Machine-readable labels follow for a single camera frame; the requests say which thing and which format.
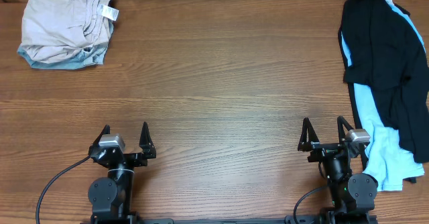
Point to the light blue printed t-shirt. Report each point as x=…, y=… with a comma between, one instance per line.
x=388, y=163

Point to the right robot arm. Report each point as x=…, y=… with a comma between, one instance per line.
x=353, y=195

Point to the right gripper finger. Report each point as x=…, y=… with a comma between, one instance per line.
x=308, y=139
x=343, y=127

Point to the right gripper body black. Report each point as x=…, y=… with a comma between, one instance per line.
x=322, y=151

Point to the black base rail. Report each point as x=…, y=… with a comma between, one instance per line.
x=302, y=219

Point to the folded beige garment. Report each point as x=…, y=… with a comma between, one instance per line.
x=56, y=30

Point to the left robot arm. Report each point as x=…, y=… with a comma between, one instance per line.
x=111, y=196

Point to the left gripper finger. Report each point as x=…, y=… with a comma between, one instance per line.
x=106, y=130
x=145, y=141

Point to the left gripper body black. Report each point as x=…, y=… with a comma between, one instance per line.
x=133, y=159

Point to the folded light denim garment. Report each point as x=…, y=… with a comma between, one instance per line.
x=86, y=57

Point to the black t-shirt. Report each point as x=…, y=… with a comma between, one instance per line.
x=388, y=56

